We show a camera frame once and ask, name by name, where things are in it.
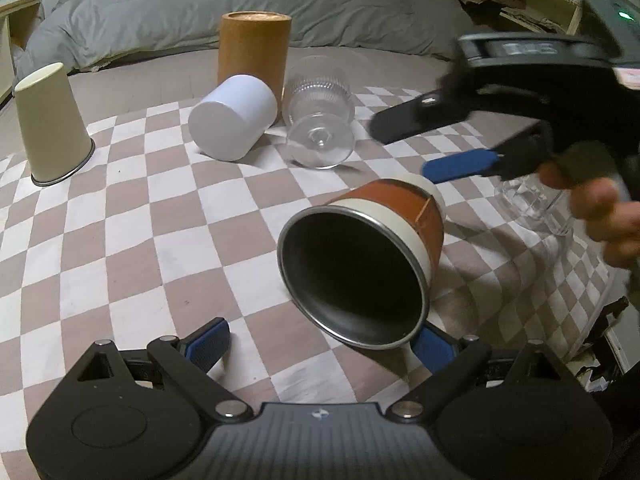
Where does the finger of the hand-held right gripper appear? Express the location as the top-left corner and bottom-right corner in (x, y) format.
(421, 122), (557, 184)
(369, 89), (473, 145)

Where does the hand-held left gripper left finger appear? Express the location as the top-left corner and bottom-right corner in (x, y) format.
(64, 317), (254, 419)

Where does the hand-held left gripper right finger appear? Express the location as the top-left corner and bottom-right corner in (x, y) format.
(389, 325), (572, 419)

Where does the brown sleeved steel cup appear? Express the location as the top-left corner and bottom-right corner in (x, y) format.
(277, 172), (447, 351)

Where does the tall brown cylinder cup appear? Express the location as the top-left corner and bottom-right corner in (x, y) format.
(217, 11), (293, 126)

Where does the white cup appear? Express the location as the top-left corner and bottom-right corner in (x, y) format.
(188, 74), (279, 163)

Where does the cream paper cup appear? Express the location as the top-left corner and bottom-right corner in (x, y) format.
(13, 62), (95, 187)

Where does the person's right hand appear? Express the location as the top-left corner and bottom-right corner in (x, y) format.
(540, 162), (640, 272)

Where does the clear glass mug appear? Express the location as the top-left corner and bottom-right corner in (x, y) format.
(494, 175), (577, 237)

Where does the clear ribbed glass goblet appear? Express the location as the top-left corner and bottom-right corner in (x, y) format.
(282, 55), (357, 170)

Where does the checkered blanket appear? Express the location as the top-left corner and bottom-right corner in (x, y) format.
(0, 45), (632, 480)

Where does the dark clutter pile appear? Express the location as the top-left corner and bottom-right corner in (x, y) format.
(570, 295), (632, 396)

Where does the wooden bedside box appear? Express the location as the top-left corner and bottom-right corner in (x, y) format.
(0, 0), (46, 107)

